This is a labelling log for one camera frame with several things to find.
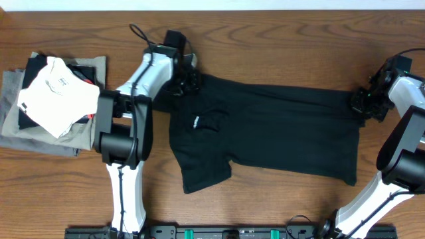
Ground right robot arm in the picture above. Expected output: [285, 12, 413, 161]
[316, 72, 424, 238]

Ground black t-shirt with logo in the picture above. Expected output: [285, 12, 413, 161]
[153, 74, 365, 194]

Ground right black cable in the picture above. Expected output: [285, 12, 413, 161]
[394, 48, 425, 57]

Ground black cable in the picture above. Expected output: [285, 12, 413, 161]
[394, 48, 425, 57]
[118, 23, 157, 233]

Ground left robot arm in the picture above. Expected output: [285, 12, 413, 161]
[94, 44, 199, 238]

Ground grey folded garment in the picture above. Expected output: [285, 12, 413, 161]
[1, 70, 80, 157]

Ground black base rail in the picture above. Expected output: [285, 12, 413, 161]
[64, 225, 398, 239]

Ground black folded garment red accents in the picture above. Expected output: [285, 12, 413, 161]
[18, 55, 96, 129]

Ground white folded t-shirt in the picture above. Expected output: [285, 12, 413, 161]
[17, 56, 100, 138]

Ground beige folded garment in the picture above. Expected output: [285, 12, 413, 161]
[1, 56, 107, 150]

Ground left black cable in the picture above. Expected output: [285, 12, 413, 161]
[118, 23, 157, 233]

